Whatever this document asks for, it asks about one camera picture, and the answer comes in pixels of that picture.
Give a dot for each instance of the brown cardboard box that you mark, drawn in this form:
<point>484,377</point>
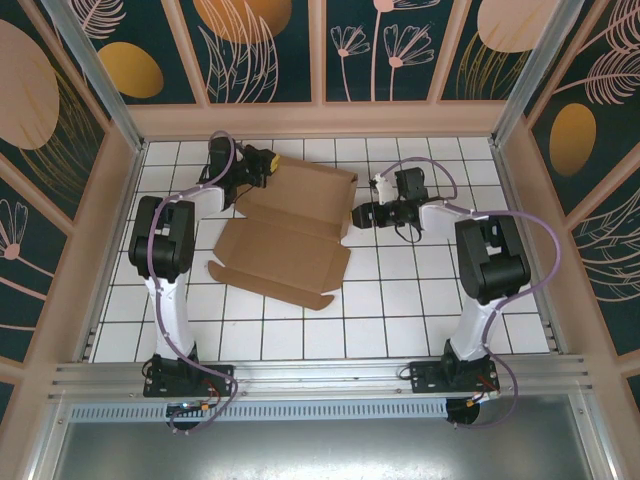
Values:
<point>285,250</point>

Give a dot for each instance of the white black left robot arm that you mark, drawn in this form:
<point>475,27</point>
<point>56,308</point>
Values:
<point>160,240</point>

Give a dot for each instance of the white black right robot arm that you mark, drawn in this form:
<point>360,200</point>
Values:
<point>495,260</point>

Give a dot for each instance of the yellow power connector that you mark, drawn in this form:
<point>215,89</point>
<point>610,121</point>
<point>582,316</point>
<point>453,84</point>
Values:
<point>472,402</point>

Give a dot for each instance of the small green circuit board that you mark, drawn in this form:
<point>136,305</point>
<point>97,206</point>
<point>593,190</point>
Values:
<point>187,407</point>

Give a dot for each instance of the grey sheet metal panel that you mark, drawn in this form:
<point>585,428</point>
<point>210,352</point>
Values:
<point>320,450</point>

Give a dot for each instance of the aluminium side rail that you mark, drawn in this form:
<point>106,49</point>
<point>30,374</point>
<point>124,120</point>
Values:
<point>522,235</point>
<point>117,235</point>

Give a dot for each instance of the aluminium corner post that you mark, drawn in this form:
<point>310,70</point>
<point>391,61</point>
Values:
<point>530,75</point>
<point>100,85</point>

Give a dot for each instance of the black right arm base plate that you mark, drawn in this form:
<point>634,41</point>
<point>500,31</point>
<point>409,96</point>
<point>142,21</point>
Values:
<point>425,377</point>

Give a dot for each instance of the aluminium mounting rail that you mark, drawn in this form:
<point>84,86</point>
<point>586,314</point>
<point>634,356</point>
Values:
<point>325,375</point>

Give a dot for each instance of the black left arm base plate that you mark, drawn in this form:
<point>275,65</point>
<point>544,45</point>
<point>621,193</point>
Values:
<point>220,380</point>

